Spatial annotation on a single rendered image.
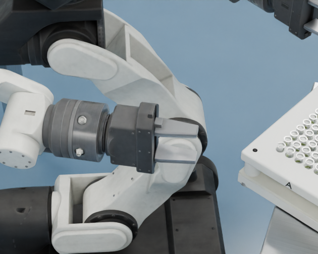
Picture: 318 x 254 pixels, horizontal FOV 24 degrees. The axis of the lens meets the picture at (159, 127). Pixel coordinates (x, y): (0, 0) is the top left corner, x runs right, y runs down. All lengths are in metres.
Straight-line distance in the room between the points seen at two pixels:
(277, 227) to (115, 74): 0.54
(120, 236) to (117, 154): 0.82
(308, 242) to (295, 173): 0.11
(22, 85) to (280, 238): 0.45
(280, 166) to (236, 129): 1.46
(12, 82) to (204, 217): 1.07
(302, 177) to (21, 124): 0.42
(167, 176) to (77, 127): 0.69
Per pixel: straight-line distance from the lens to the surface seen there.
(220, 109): 2.66
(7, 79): 1.10
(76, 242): 1.89
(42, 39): 1.50
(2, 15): 1.49
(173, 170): 1.70
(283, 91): 2.76
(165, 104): 1.62
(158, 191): 1.81
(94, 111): 1.06
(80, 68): 1.50
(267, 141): 1.17
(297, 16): 1.35
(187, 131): 1.04
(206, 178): 2.14
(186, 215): 2.06
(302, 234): 1.14
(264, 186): 1.16
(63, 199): 1.91
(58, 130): 1.06
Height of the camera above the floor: 1.78
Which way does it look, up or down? 44 degrees down
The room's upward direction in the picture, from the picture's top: straight up
